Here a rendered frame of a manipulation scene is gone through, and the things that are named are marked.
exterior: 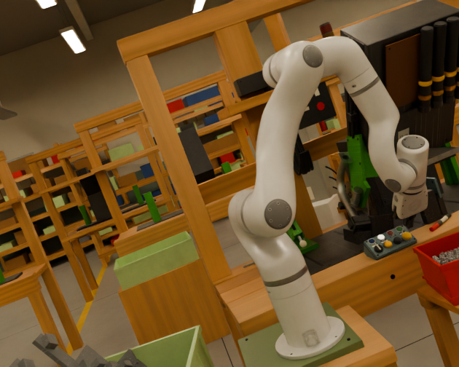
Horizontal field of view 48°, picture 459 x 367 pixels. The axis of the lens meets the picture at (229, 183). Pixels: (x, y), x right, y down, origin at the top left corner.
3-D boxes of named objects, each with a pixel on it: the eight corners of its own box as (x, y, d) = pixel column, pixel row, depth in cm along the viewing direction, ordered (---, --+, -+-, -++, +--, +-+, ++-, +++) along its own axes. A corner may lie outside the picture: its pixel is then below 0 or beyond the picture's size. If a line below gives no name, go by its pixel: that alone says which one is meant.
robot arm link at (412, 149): (416, 192, 146) (430, 173, 150) (419, 156, 137) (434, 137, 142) (389, 183, 151) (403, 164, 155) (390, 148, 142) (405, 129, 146)
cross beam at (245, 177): (459, 103, 243) (453, 84, 242) (204, 204, 222) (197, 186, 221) (452, 104, 248) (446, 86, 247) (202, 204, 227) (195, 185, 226)
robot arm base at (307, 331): (353, 341, 126) (328, 272, 123) (281, 368, 126) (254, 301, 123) (335, 312, 144) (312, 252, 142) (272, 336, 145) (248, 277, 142)
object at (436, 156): (462, 154, 173) (459, 146, 173) (420, 172, 171) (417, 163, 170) (402, 156, 211) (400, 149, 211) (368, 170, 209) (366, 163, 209)
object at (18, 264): (140, 233, 1096) (101, 135, 1073) (3, 287, 1060) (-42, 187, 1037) (141, 229, 1150) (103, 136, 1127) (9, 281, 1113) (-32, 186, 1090)
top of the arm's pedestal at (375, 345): (398, 360, 121) (393, 345, 121) (273, 413, 119) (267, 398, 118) (352, 316, 153) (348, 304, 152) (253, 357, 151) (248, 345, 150)
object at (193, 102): (269, 202, 889) (224, 79, 865) (103, 269, 852) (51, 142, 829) (262, 199, 942) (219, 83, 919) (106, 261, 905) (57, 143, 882)
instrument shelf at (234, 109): (427, 42, 216) (424, 33, 215) (230, 116, 202) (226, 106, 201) (396, 54, 240) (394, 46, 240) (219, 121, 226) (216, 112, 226)
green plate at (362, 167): (385, 190, 187) (380, 132, 186) (363, 192, 186) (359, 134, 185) (370, 188, 198) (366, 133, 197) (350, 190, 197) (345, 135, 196)
